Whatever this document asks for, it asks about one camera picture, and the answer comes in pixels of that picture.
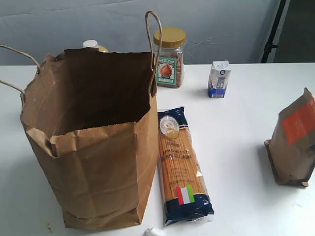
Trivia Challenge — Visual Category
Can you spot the brown paper grocery bag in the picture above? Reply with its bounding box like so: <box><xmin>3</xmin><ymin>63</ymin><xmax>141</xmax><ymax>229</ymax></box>
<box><xmin>0</xmin><ymin>10</ymin><xmax>163</xmax><ymax>231</ymax></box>

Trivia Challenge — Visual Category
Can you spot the spaghetti pasta package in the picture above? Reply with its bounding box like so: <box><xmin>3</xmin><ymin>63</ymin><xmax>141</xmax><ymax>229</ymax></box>
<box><xmin>158</xmin><ymin>107</ymin><xmax>214</xmax><ymax>225</ymax></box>

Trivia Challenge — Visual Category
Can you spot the small white blue carton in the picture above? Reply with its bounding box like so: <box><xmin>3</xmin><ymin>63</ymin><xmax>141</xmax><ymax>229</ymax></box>
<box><xmin>208</xmin><ymin>60</ymin><xmax>231</xmax><ymax>98</ymax></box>

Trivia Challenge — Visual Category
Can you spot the nut jar yellow lid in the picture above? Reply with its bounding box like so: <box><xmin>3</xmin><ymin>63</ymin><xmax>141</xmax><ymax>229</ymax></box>
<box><xmin>153</xmin><ymin>27</ymin><xmax>186</xmax><ymax>88</ymax></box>

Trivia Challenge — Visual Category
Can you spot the yellow jar white lid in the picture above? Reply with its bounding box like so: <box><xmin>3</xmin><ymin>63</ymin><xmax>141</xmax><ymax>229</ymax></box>
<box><xmin>82</xmin><ymin>40</ymin><xmax>109</xmax><ymax>53</ymax></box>

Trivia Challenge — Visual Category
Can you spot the white backdrop cloth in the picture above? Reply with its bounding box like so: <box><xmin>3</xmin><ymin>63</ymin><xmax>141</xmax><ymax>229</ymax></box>
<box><xmin>0</xmin><ymin>0</ymin><xmax>279</xmax><ymax>64</ymax></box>

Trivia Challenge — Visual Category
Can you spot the white crumpled object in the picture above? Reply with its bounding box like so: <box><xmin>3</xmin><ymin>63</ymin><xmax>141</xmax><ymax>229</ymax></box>
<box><xmin>145</xmin><ymin>228</ymin><xmax>165</xmax><ymax>236</ymax></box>

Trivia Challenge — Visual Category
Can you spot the black tripod stand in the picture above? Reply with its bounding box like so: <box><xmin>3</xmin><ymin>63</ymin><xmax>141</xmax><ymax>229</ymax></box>
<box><xmin>260</xmin><ymin>0</ymin><xmax>286</xmax><ymax>63</ymax></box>

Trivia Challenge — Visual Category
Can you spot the brown pouch orange label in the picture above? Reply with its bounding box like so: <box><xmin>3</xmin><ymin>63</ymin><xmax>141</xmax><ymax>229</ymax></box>
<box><xmin>264</xmin><ymin>88</ymin><xmax>315</xmax><ymax>187</ymax></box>

